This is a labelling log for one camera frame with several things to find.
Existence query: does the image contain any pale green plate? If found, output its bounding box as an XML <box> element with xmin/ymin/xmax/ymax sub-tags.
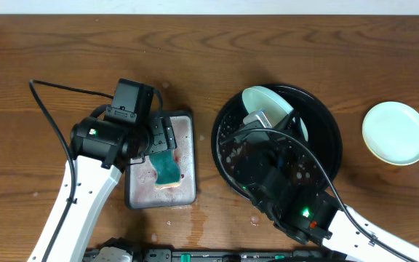
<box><xmin>362</xmin><ymin>101</ymin><xmax>419</xmax><ymax>166</ymax></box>
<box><xmin>242</xmin><ymin>86</ymin><xmax>309</xmax><ymax>142</ymax></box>

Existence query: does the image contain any green scrubbing sponge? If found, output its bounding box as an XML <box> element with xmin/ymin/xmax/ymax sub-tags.
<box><xmin>149</xmin><ymin>150</ymin><xmax>181</xmax><ymax>188</ymax></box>

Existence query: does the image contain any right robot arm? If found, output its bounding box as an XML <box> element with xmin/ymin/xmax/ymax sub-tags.
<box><xmin>224</xmin><ymin>110</ymin><xmax>419</xmax><ymax>261</ymax></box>

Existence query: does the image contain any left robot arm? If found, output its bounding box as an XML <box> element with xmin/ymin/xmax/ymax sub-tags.
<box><xmin>29</xmin><ymin>79</ymin><xmax>181</xmax><ymax>261</ymax></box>

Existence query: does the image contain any black rectangular soapy water tray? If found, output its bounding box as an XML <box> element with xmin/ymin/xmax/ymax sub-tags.
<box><xmin>124</xmin><ymin>111</ymin><xmax>196</xmax><ymax>209</ymax></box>

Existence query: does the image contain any round black serving tray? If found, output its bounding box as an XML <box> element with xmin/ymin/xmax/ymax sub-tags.
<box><xmin>211</xmin><ymin>84</ymin><xmax>343</xmax><ymax>199</ymax></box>

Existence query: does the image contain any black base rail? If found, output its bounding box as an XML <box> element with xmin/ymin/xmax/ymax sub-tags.
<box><xmin>82</xmin><ymin>238</ymin><xmax>346</xmax><ymax>262</ymax></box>

